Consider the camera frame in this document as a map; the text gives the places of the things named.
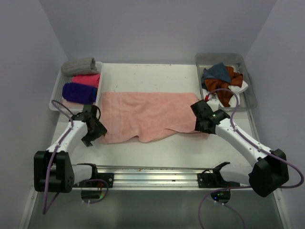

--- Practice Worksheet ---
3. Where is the light pink towel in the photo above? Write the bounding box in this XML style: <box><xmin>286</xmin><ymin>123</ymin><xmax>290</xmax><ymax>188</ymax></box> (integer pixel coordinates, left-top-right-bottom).
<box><xmin>100</xmin><ymin>92</ymin><xmax>199</xmax><ymax>144</ymax></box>

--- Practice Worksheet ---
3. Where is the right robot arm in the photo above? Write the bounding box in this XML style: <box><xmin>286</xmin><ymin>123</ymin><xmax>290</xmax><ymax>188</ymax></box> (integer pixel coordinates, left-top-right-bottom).
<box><xmin>191</xmin><ymin>100</ymin><xmax>289</xmax><ymax>197</ymax></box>

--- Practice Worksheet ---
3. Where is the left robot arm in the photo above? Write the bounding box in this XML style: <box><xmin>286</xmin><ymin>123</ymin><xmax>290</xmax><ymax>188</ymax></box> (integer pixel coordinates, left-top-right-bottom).
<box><xmin>34</xmin><ymin>104</ymin><xmax>107</xmax><ymax>193</ymax></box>

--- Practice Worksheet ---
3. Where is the brown towel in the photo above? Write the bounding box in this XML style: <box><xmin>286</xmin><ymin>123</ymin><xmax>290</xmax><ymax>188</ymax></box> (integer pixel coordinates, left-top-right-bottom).
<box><xmin>202</xmin><ymin>65</ymin><xmax>244</xmax><ymax>107</ymax></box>

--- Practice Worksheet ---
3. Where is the purple rolled towel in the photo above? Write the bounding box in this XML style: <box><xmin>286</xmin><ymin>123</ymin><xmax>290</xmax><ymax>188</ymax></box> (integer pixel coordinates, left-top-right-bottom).
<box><xmin>62</xmin><ymin>83</ymin><xmax>97</xmax><ymax>104</ymax></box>

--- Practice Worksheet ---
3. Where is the white cloth in bin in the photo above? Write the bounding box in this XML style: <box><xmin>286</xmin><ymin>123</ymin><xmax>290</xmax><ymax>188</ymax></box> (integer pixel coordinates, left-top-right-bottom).
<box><xmin>202</xmin><ymin>81</ymin><xmax>248</xmax><ymax>108</ymax></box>

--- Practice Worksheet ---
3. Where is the white plastic basket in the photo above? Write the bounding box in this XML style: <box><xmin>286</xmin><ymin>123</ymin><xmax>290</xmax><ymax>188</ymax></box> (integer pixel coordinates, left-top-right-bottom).
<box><xmin>49</xmin><ymin>62</ymin><xmax>104</xmax><ymax>113</ymax></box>

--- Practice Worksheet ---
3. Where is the blue grey towel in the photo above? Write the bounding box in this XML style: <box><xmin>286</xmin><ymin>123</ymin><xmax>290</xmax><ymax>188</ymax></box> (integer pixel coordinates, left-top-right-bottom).
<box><xmin>201</xmin><ymin>62</ymin><xmax>231</xmax><ymax>84</ymax></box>

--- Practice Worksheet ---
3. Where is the hot pink rolled towel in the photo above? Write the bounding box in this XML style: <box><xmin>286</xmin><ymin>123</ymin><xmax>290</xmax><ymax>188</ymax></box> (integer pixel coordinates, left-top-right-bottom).
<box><xmin>72</xmin><ymin>73</ymin><xmax>101</xmax><ymax>88</ymax></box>

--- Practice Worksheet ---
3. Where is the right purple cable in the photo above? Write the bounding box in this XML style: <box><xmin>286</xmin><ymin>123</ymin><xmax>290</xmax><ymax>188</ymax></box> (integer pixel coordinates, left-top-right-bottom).
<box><xmin>198</xmin><ymin>88</ymin><xmax>305</xmax><ymax>229</ymax></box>

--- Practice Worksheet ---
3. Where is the purple cable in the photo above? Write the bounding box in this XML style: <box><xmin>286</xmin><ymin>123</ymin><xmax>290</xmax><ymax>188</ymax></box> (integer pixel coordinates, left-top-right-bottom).
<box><xmin>41</xmin><ymin>99</ymin><xmax>109</xmax><ymax>215</ymax></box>
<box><xmin>198</xmin><ymin>88</ymin><xmax>305</xmax><ymax>229</ymax></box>

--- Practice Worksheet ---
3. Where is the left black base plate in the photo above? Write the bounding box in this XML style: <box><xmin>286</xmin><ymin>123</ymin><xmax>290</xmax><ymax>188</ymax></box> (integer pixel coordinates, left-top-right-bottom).
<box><xmin>73</xmin><ymin>173</ymin><xmax>114</xmax><ymax>188</ymax></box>

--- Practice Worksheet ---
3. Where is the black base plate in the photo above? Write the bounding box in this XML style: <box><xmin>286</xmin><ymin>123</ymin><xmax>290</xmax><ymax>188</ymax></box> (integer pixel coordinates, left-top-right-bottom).
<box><xmin>197</xmin><ymin>169</ymin><xmax>240</xmax><ymax>188</ymax></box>
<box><xmin>73</xmin><ymin>173</ymin><xmax>114</xmax><ymax>188</ymax></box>

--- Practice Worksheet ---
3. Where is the aluminium mounting rail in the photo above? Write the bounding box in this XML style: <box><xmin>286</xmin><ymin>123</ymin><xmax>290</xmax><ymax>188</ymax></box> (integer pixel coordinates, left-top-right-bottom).
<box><xmin>71</xmin><ymin>164</ymin><xmax>253</xmax><ymax>190</ymax></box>

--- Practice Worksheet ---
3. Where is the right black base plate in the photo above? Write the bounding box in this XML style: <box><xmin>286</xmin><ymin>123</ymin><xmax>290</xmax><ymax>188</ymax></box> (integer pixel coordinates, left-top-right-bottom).
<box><xmin>197</xmin><ymin>169</ymin><xmax>240</xmax><ymax>188</ymax></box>

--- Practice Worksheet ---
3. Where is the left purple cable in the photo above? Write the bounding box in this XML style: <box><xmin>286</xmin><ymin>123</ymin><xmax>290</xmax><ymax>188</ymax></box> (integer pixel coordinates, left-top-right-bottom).
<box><xmin>41</xmin><ymin>99</ymin><xmax>109</xmax><ymax>215</ymax></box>

